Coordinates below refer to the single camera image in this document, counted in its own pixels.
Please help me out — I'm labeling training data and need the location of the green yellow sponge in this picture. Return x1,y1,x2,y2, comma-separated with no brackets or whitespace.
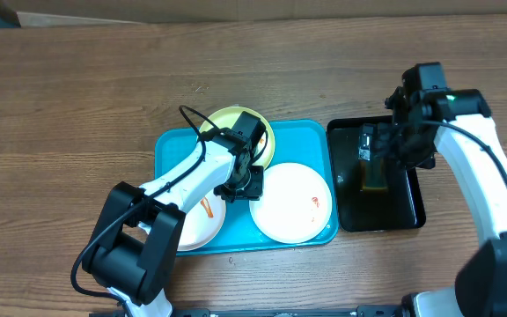
360,158,388,192

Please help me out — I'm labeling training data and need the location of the yellow-green plate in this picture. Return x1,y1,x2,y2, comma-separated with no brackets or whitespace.
198,106,276,169

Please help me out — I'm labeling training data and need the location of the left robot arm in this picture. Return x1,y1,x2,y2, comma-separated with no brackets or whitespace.
70,127,267,316

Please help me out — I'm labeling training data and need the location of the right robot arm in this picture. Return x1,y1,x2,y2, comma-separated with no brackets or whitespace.
358,88,507,316

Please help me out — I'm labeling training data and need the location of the black water tray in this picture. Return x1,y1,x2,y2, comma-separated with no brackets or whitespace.
327,115,426,232

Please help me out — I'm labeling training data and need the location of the teal plastic tray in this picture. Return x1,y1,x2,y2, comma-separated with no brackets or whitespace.
154,119,339,256

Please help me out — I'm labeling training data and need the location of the white plate with ketchup left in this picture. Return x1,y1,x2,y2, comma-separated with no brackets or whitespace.
155,167,226,252

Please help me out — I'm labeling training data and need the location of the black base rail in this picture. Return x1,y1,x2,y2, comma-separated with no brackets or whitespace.
90,303,413,317

